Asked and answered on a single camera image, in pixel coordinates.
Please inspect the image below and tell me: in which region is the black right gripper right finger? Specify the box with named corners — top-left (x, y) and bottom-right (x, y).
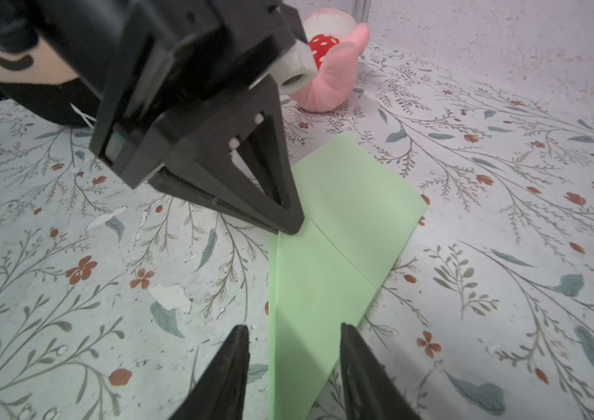
top-left (340, 323), bottom-right (420, 420)

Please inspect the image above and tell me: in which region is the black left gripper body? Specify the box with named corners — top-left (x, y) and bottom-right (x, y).
top-left (0, 0), bottom-right (308, 190)

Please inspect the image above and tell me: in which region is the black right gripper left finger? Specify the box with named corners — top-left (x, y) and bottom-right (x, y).
top-left (170, 325), bottom-right (250, 420)

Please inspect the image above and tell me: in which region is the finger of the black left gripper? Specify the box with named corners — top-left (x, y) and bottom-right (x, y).
top-left (146, 78), bottom-right (305, 234)

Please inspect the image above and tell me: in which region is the light green paper sheet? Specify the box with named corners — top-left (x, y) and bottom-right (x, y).
top-left (268, 135), bottom-right (426, 419)

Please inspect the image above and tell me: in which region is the striped hat doll plush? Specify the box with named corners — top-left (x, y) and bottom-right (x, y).
top-left (0, 0), bottom-right (104, 128)

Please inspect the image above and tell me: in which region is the pink plush red dotted dress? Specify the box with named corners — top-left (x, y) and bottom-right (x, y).
top-left (291, 8), bottom-right (370, 113)

